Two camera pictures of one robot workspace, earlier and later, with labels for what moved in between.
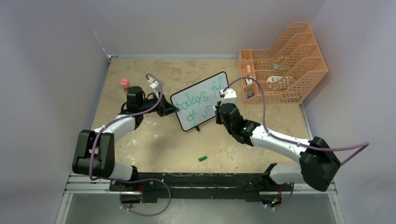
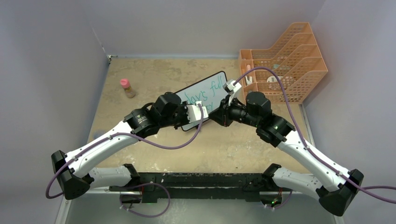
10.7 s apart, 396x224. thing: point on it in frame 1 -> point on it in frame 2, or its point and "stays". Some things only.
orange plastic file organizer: x=289 y=70 stays
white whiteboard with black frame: x=197 y=103 stays
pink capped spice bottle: x=124 y=83 stays
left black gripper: x=165 y=108 -> x=183 y=108
